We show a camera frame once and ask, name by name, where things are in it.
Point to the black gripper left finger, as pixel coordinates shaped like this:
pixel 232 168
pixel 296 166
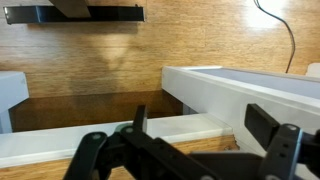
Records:
pixel 130 147

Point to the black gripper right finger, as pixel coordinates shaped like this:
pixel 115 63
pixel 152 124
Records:
pixel 286 145

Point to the black flat bar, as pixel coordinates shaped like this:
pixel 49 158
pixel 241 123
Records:
pixel 38 14

